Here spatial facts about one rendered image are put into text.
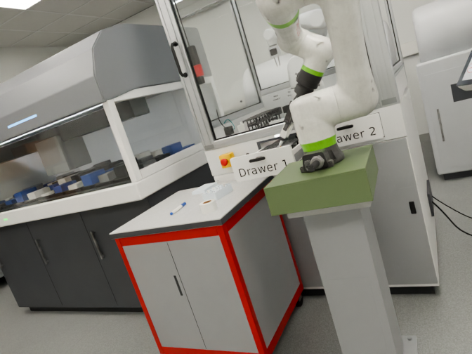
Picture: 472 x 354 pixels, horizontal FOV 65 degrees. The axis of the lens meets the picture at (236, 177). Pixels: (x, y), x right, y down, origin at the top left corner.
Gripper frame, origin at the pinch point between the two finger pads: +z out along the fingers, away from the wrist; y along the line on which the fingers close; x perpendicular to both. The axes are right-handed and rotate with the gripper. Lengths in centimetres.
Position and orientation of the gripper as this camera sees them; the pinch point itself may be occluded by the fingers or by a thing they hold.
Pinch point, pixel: (286, 129)
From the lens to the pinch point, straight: 164.1
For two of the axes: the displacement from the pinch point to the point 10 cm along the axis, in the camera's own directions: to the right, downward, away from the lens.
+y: -5.4, 2.4, -8.1
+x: 7.8, 5.1, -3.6
